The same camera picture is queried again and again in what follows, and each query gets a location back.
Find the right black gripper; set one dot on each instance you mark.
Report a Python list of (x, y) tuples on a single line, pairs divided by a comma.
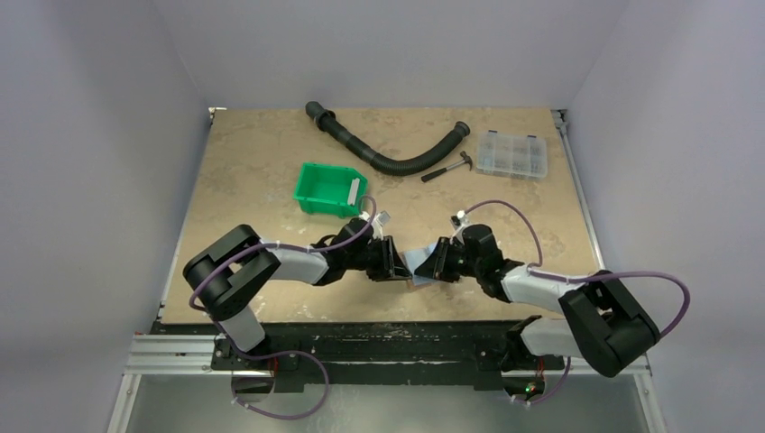
[(443, 260)]

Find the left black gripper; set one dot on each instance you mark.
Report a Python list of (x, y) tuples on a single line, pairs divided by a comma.
[(390, 262)]

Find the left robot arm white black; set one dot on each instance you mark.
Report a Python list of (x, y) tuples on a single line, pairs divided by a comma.
[(227, 275)]

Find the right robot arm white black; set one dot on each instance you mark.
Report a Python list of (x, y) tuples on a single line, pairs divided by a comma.
[(601, 322)]

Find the white card in bin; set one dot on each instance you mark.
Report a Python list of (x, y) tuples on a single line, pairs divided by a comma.
[(353, 192)]

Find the green plastic bin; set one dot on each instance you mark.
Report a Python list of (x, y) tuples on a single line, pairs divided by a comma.
[(323, 189)]

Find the clear plastic organizer box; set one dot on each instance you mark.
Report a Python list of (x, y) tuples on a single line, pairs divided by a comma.
[(522, 157)]

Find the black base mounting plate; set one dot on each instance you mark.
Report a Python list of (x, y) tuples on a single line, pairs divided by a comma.
[(439, 353)]

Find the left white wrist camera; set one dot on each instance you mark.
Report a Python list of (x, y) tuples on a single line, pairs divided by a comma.
[(379, 219)]

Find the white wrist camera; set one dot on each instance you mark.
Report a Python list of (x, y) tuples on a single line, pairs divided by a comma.
[(459, 219), (379, 219)]

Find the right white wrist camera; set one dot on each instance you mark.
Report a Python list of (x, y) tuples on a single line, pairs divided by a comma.
[(459, 219)]

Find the small black-handled hammer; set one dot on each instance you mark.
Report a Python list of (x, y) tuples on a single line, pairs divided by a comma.
[(466, 160)]

